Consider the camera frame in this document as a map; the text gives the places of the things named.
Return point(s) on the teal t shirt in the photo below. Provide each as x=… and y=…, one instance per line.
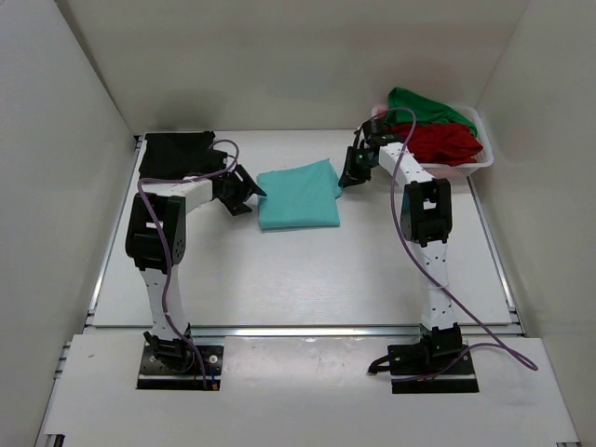
x=303, y=197

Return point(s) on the green t shirt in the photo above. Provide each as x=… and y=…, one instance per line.
x=426, y=110

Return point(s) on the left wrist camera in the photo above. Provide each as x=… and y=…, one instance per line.
x=218, y=162

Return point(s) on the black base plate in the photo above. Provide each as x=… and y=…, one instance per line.
x=178, y=369
x=412, y=371

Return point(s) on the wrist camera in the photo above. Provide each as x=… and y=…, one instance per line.
x=218, y=162
x=374, y=132

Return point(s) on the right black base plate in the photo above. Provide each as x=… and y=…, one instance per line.
x=412, y=371

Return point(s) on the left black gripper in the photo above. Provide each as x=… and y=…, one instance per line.
x=247, y=188

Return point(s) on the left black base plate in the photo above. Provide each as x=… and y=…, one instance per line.
x=178, y=369

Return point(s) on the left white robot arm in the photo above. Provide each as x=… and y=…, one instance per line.
x=156, y=243

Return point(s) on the folded black t shirt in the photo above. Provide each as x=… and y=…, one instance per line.
x=173, y=156

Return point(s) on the white plastic basket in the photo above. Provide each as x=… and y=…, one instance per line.
x=465, y=167

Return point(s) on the aluminium rail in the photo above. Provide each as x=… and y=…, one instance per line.
x=513, y=329

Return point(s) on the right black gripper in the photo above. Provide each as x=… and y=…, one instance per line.
x=350, y=177

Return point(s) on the red t shirt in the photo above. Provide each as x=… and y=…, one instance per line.
x=449, y=144

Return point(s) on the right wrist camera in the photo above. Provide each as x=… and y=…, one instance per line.
x=374, y=132

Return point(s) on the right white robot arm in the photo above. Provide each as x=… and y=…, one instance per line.
x=424, y=222

